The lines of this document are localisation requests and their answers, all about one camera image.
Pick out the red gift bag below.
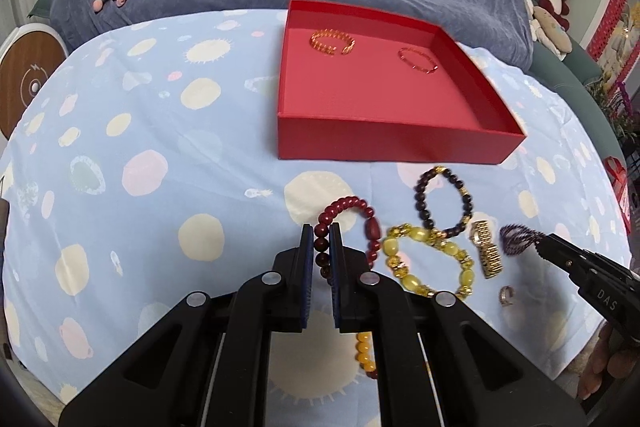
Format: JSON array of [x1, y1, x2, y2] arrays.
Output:
[[602, 156, 632, 220]]

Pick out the light blue dotted sheet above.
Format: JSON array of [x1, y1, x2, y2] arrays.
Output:
[[0, 9, 633, 408]]

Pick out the red square box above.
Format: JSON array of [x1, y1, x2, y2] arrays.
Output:
[[276, 0, 528, 166]]

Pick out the thin red gold bangle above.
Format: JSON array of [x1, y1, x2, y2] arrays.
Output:
[[398, 47, 439, 75]]

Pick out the round wooden white device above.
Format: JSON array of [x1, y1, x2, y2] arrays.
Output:
[[0, 26, 70, 138]]

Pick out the dark bead bracelet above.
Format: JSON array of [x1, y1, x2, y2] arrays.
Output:
[[414, 165, 473, 240]]

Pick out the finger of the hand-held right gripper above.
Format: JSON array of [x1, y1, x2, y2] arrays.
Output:
[[537, 246, 640, 336], [539, 233, 640, 289]]

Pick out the beige plush toy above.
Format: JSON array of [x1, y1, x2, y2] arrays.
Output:
[[525, 0, 571, 58]]

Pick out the gold mesh bracelet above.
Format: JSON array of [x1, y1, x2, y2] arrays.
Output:
[[469, 219, 503, 279]]

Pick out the red bead bracelet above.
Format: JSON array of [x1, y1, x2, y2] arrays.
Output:
[[314, 196, 383, 283]]

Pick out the purple coil bracelet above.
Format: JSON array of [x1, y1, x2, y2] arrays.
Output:
[[500, 223, 543, 258]]

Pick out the red wall banner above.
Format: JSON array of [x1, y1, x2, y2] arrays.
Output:
[[587, 0, 636, 58]]

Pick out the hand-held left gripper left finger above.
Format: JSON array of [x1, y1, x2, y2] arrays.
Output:
[[59, 223, 316, 427]]

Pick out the person's right hand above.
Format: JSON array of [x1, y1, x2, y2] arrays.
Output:
[[575, 322, 640, 403]]

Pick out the green sofa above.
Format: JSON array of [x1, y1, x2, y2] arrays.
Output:
[[487, 0, 631, 158]]

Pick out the large yellow bead bracelet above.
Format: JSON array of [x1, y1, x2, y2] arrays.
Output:
[[382, 223, 476, 300]]

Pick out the gold coil bracelet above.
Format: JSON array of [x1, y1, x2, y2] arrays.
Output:
[[309, 29, 356, 56]]

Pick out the potted plants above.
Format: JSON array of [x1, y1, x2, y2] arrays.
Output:
[[590, 82, 640, 148]]

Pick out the small yellow bead bracelet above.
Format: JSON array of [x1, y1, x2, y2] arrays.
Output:
[[355, 331, 379, 379]]

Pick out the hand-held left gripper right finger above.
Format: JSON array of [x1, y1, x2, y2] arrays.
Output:
[[328, 223, 586, 427]]

